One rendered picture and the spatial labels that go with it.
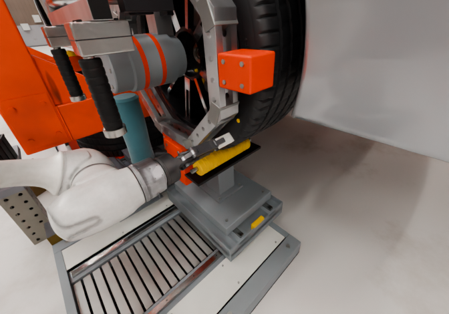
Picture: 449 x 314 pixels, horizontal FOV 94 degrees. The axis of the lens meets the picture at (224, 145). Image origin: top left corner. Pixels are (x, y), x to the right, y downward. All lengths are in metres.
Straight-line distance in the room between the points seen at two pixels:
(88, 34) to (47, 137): 0.73
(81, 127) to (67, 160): 0.54
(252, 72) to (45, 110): 0.86
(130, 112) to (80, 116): 0.38
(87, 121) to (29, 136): 0.20
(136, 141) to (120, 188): 0.37
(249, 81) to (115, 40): 0.24
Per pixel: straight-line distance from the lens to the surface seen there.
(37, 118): 1.08
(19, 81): 1.06
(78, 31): 0.43
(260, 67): 0.42
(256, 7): 0.50
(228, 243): 0.96
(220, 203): 0.99
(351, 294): 1.11
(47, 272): 1.37
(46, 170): 0.58
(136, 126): 0.78
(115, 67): 0.58
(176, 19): 0.76
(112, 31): 0.44
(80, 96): 0.79
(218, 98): 0.48
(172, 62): 0.63
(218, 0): 0.48
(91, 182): 0.48
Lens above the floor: 0.94
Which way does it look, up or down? 31 degrees down
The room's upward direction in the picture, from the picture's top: 3 degrees counter-clockwise
